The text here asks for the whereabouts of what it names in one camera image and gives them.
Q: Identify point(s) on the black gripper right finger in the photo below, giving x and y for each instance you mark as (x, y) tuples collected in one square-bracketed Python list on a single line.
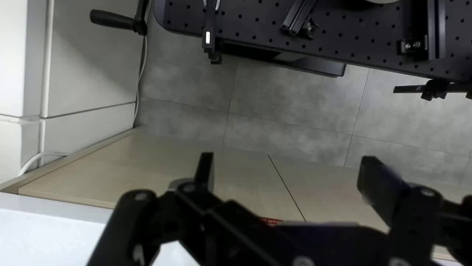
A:
[(418, 215)]

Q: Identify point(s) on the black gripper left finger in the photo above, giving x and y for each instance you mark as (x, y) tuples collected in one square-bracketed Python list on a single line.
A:
[(142, 221)]

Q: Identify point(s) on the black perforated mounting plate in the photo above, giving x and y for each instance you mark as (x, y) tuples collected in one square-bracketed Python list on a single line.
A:
[(357, 31)]

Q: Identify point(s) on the black handle lever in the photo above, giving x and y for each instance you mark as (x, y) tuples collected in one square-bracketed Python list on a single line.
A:
[(136, 23)]

